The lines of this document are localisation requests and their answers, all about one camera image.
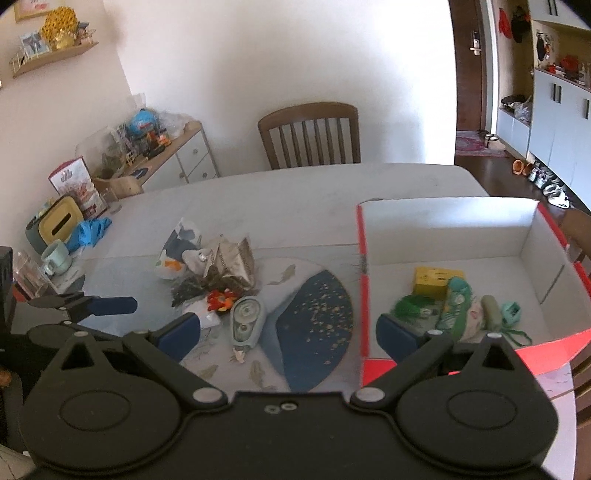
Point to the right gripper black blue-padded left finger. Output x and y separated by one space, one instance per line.
162 350

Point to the brown door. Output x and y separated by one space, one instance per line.
467 26

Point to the clear glass jar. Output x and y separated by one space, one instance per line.
30 276

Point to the white plush tooth toy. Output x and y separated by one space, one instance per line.
196 260

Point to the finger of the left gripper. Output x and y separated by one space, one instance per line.
79 305

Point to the white wooden sideboard cabinet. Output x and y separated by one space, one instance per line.
186 160

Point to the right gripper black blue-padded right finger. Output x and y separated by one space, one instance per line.
413 358

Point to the light blue correction tape dispenser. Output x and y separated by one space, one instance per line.
247 318

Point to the yellow small box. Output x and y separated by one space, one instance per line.
433 282

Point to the brown wooden chair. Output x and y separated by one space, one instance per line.
313 134

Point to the wooden wall shelf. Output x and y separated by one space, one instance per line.
34 53

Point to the red orange plush toy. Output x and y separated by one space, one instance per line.
221 300

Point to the yellow grey tissue box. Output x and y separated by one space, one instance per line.
56 223

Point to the white beads plastic bag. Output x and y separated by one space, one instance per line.
207 319

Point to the red white snack bag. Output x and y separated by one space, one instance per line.
73 178

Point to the blue cloth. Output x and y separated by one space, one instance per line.
87 233

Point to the silver foil snack bag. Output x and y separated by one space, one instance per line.
230 265

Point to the black beads plastic bag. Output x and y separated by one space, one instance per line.
188 288

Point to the white shoe cabinet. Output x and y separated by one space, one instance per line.
543 65

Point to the blue globe toy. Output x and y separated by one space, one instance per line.
142 121

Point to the mint green mug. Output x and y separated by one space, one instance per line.
56 259

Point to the red white cardboard box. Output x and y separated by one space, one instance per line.
473 264

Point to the green patterned pouch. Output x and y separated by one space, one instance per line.
454 315

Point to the green tassel toy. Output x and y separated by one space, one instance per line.
413 307

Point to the white blue patterned pouch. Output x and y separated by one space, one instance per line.
184 237

